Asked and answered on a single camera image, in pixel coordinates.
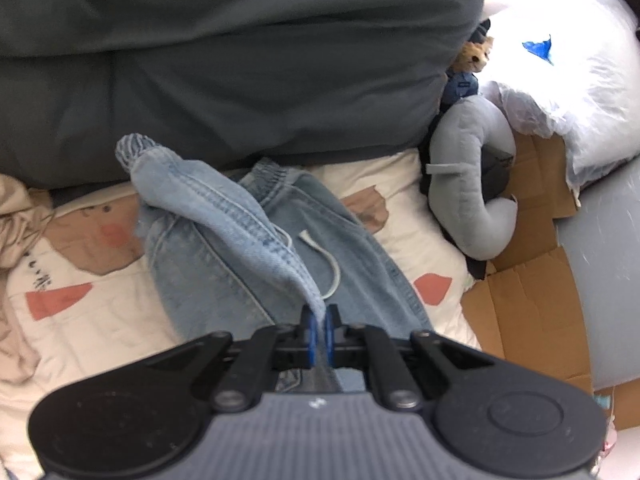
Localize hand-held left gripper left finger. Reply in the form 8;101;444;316
143;304;318;414

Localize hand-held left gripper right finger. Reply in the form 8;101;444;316
323;304;494;412

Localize light blue denim jeans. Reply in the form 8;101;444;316
116;132;437;397

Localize flat brown cardboard sheet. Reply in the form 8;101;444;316
460;130;617;432

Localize grey neck pillow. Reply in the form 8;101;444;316
427;95;519;262

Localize cream bear print bed sheet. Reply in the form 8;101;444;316
0;147;484;480

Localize grey plastic-wrapped roll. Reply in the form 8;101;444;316
555;160;640;397

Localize dark grey quilt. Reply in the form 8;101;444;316
0;0;495;192

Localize beige crumpled garment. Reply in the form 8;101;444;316
0;175;57;386

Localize brown plush toy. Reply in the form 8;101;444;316
442;17;497;111

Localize white plastic-wrapped pillow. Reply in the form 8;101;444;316
477;0;640;197

